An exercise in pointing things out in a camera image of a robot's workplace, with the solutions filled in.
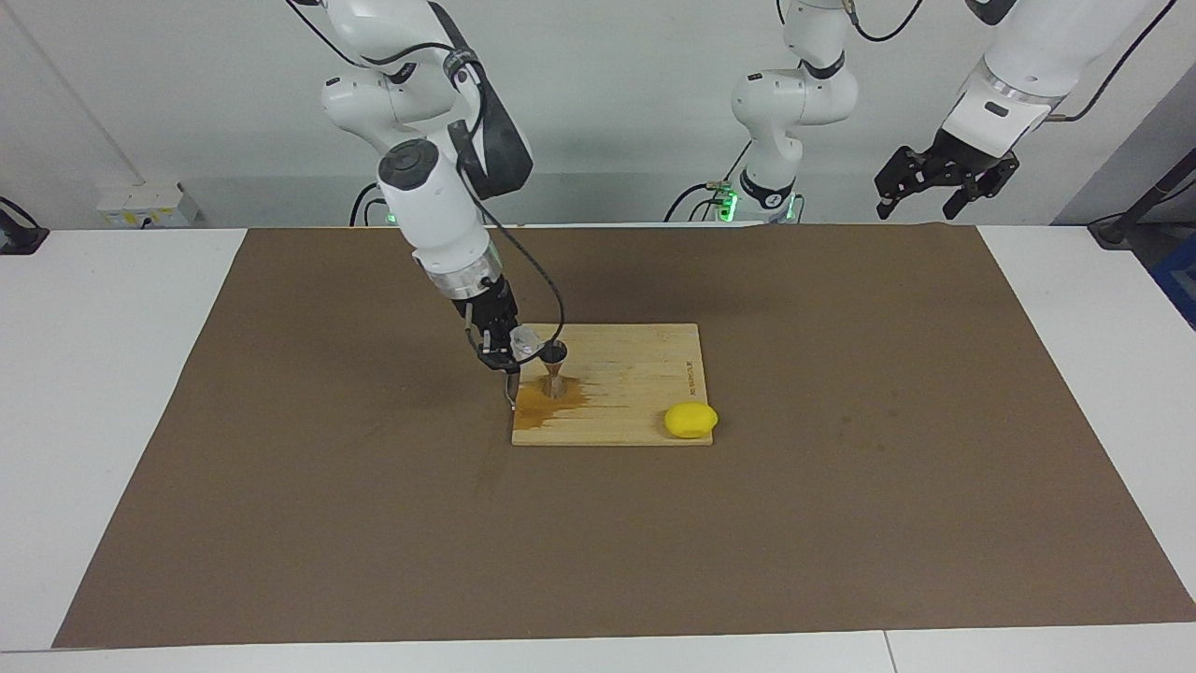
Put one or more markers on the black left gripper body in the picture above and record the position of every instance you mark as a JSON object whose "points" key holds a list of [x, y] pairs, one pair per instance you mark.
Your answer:
{"points": [[967, 154]]}

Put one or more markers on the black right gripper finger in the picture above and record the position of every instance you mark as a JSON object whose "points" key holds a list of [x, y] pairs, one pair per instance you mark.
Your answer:
{"points": [[495, 353]]}

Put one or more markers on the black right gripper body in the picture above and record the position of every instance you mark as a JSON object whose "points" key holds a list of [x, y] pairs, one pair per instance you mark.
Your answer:
{"points": [[486, 307]]}

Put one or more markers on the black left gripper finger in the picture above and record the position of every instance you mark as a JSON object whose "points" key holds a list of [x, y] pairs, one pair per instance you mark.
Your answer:
{"points": [[981, 187], [902, 173]]}

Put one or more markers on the small clear glass cup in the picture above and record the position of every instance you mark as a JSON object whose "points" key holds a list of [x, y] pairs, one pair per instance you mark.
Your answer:
{"points": [[529, 344]]}

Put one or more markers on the steel double jigger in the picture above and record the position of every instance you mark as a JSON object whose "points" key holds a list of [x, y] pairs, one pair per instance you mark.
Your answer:
{"points": [[554, 353]]}

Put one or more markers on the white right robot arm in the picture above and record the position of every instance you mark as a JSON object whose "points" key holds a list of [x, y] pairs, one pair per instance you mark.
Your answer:
{"points": [[430, 196]]}

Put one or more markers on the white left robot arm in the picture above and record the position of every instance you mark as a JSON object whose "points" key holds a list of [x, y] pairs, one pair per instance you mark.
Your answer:
{"points": [[1009, 65]]}

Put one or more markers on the bamboo cutting board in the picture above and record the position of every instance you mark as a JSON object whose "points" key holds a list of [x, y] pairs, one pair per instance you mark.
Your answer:
{"points": [[635, 374]]}

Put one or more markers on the black floor stand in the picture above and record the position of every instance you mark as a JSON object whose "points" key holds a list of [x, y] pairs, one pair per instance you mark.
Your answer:
{"points": [[1117, 229]]}

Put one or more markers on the yellow lemon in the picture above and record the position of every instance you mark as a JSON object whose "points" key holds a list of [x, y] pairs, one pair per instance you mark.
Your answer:
{"points": [[691, 421]]}

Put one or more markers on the brown table mat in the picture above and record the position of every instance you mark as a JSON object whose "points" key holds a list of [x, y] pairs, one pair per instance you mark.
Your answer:
{"points": [[374, 523]]}

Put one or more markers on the blue crate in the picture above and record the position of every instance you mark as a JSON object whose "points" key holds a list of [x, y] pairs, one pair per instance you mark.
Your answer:
{"points": [[1179, 290]]}

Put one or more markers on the black device on table edge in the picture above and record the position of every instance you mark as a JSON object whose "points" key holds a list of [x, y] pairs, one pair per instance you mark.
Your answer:
{"points": [[19, 234]]}

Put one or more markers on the white wall socket box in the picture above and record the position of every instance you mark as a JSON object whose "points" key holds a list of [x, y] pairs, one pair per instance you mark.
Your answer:
{"points": [[149, 206]]}

